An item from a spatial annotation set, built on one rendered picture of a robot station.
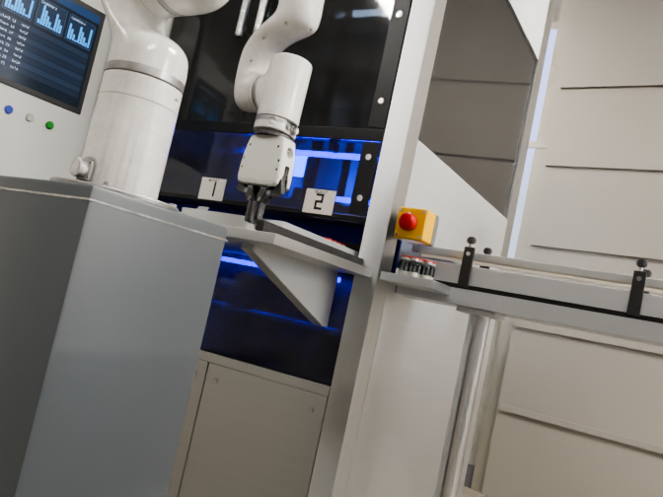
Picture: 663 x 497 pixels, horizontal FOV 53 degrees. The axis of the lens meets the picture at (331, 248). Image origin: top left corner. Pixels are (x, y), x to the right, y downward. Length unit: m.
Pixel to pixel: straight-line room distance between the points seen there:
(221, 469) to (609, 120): 2.85
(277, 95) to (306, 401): 0.69
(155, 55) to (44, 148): 1.04
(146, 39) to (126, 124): 0.13
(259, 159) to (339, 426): 0.62
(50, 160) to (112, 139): 1.04
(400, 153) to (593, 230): 2.27
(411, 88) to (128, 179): 0.80
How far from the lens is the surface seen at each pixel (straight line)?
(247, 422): 1.65
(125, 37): 1.06
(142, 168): 1.01
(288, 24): 1.35
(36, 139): 2.02
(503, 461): 3.74
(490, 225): 2.21
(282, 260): 1.34
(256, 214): 1.27
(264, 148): 1.28
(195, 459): 1.75
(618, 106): 3.88
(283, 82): 1.30
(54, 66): 2.06
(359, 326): 1.50
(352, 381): 1.50
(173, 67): 1.05
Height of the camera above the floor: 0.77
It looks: 5 degrees up
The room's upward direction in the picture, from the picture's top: 12 degrees clockwise
